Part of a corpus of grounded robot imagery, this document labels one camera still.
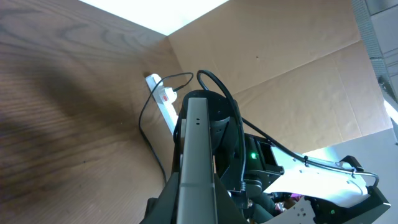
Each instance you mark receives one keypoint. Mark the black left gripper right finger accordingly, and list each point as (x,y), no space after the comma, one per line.
(227,212)

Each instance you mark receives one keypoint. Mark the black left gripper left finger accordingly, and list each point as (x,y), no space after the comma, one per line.
(162,210)

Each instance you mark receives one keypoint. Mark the brown cardboard panel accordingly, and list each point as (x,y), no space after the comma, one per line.
(298,69)

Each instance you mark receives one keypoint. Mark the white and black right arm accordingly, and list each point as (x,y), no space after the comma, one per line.
(225,173)

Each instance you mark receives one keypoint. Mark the Galaxy S25 Ultra smartphone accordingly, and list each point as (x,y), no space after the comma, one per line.
(196,200)

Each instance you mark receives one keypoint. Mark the white power strip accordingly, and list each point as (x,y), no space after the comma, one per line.
(168,111)

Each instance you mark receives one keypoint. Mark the white charger plug adapter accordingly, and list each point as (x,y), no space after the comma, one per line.
(167,95)

